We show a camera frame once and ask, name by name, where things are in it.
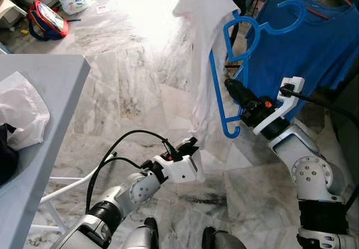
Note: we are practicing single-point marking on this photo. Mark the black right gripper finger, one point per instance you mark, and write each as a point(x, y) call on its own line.
point(237, 91)

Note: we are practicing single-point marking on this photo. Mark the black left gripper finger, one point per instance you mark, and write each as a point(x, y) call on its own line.
point(190, 146)

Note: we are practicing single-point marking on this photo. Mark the cream white garment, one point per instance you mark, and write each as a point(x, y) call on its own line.
point(205, 47)

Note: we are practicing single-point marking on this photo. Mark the blue plastic hanger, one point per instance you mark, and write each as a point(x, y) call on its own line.
point(303, 14)

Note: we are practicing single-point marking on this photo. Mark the black shirt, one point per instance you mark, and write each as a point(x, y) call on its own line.
point(5, 156)

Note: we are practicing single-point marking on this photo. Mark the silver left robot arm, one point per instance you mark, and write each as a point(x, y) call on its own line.
point(137, 190)

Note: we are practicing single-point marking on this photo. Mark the blue garment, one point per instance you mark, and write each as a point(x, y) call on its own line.
point(320, 47)

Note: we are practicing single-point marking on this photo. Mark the robot right leg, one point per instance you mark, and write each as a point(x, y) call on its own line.
point(221, 240)

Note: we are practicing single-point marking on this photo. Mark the grey folding table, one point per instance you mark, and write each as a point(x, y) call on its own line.
point(50, 81)

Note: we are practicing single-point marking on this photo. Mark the white paper slip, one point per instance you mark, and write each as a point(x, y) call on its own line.
point(101, 8)

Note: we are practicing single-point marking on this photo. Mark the white cloth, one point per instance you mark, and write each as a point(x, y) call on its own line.
point(22, 109)

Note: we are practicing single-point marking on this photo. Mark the red blue backpack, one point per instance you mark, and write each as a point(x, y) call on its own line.
point(47, 20)

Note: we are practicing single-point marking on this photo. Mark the beige plastic chair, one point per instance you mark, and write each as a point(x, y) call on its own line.
point(8, 10)

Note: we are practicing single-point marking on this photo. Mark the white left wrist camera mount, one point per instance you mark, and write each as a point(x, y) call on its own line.
point(185, 170)

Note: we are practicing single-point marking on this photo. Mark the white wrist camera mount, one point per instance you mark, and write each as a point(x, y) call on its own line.
point(185, 170)
point(291, 86)

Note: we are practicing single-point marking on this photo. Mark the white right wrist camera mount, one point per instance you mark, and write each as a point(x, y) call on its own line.
point(291, 86)

